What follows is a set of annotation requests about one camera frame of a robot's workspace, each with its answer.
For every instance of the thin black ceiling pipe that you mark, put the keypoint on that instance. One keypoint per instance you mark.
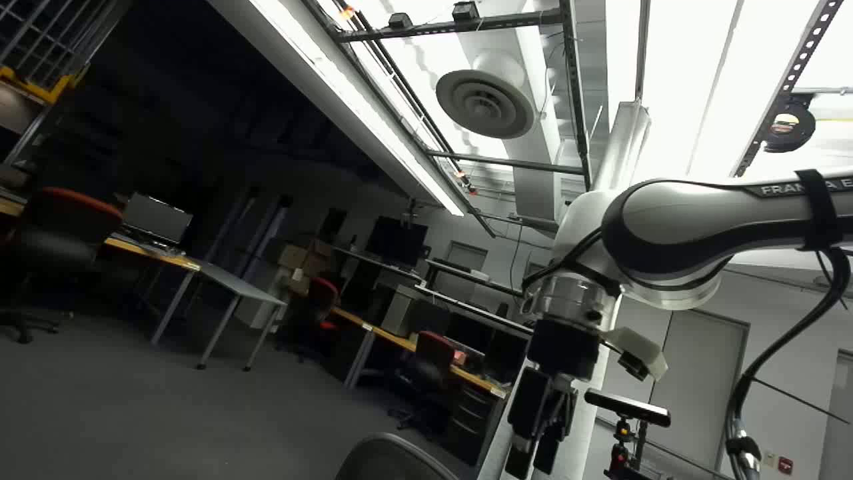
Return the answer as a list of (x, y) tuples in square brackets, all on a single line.
[(506, 160)]

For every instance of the wooden top desk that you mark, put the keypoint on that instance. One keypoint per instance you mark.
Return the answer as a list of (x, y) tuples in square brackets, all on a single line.
[(376, 332), (149, 251), (480, 383)]

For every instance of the grey door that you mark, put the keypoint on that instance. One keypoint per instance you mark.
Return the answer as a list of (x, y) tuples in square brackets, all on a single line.
[(701, 383), (839, 418)]

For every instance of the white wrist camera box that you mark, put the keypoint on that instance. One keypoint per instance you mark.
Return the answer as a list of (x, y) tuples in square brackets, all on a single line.
[(642, 351)]

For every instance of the round black ceiling device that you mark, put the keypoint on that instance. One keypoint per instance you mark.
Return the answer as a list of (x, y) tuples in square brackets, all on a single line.
[(790, 130)]

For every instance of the small red office chair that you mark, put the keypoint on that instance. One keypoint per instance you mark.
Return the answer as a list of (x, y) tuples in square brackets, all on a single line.
[(436, 347), (324, 294)]

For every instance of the round ceiling air vent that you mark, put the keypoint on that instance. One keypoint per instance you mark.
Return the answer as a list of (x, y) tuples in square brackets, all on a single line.
[(484, 104)]

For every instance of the black computer monitor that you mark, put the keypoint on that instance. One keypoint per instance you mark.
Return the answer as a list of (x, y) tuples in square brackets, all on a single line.
[(394, 242)]

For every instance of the small red wall box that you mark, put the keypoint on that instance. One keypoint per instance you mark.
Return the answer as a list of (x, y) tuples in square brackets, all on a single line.
[(783, 463)]

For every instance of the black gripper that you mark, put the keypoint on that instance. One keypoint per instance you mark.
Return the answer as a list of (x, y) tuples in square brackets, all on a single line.
[(562, 347)]

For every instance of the grey metal table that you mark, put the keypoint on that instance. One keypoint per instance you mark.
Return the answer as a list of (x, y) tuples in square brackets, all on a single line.
[(236, 284)]

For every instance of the large red black office chair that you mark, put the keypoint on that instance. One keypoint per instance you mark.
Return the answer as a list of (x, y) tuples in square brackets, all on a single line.
[(61, 230)]

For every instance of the black tripod stand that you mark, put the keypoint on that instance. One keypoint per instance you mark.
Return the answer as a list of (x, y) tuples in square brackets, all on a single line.
[(626, 406)]

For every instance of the perforated metal ceiling strut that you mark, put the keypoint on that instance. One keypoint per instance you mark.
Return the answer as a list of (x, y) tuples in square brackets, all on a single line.
[(799, 63)]

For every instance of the long ceiling light fixture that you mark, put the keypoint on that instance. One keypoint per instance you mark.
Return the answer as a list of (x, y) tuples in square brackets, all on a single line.
[(356, 98)]

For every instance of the grey laptop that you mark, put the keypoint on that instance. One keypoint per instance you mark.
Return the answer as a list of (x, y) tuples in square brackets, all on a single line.
[(154, 219)]

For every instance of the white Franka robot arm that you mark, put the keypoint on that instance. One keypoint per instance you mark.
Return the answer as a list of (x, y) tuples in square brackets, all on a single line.
[(709, 223)]

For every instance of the black ceiling rail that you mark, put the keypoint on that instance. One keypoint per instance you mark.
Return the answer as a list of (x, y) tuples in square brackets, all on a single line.
[(444, 30)]

